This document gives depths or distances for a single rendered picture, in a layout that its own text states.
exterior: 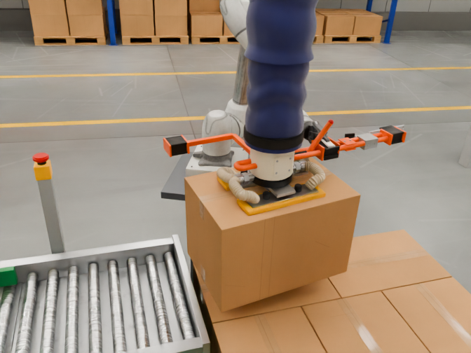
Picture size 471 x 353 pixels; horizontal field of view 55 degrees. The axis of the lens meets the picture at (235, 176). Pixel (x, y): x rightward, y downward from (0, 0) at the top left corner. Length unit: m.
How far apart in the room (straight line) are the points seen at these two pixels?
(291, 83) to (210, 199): 0.54
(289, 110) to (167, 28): 7.31
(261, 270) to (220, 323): 0.32
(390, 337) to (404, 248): 0.64
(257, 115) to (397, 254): 1.21
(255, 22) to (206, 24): 7.36
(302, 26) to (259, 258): 0.84
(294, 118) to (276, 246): 0.49
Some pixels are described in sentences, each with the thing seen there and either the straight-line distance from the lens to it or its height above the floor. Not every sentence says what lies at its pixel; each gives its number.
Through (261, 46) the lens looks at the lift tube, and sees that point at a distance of 1.52.
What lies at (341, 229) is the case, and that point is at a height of 0.92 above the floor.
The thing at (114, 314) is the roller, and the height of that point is 0.55.
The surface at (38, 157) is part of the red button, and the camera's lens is 2.21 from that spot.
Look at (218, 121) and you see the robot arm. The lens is 2.35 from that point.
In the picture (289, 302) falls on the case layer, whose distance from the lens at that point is 2.07.
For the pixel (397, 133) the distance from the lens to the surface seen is 2.07.
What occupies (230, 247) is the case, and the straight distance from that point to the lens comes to 1.64.
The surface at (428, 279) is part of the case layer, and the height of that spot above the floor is 0.54.
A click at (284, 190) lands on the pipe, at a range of 1.72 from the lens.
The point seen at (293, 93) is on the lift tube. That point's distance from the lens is 1.56.
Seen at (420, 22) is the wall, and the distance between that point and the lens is 11.83.
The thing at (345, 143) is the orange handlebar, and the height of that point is 1.22.
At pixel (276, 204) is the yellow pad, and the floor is 1.08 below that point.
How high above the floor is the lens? 1.99
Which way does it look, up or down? 29 degrees down
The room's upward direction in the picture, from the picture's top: 3 degrees clockwise
